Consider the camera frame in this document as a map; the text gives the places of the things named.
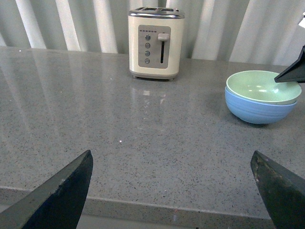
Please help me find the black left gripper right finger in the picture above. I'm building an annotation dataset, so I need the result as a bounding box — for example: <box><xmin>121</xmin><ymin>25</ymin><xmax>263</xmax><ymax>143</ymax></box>
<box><xmin>250</xmin><ymin>151</ymin><xmax>305</xmax><ymax>229</ymax></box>

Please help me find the white pleated curtain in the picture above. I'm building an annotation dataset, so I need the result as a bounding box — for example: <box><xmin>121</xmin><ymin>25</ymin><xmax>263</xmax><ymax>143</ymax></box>
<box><xmin>0</xmin><ymin>0</ymin><xmax>305</xmax><ymax>65</ymax></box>

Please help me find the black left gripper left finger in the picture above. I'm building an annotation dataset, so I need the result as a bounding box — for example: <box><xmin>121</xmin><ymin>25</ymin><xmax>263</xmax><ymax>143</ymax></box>
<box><xmin>0</xmin><ymin>150</ymin><xmax>93</xmax><ymax>229</ymax></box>

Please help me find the green plastic bowl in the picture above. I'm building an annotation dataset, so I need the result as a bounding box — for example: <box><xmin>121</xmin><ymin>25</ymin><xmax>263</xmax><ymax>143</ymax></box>
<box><xmin>226</xmin><ymin>70</ymin><xmax>302</xmax><ymax>105</ymax></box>

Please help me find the cream two-slot toaster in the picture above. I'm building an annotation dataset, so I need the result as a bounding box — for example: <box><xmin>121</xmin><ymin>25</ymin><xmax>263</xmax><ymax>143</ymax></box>
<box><xmin>128</xmin><ymin>7</ymin><xmax>185</xmax><ymax>80</ymax></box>

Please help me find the blue plastic bowl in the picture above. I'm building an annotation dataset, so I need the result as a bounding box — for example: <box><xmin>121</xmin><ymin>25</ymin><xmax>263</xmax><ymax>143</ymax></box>
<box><xmin>224</xmin><ymin>88</ymin><xmax>297</xmax><ymax>124</ymax></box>

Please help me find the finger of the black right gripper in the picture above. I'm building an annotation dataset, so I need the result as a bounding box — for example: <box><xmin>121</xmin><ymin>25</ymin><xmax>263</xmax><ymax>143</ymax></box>
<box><xmin>274</xmin><ymin>46</ymin><xmax>305</xmax><ymax>83</ymax></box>

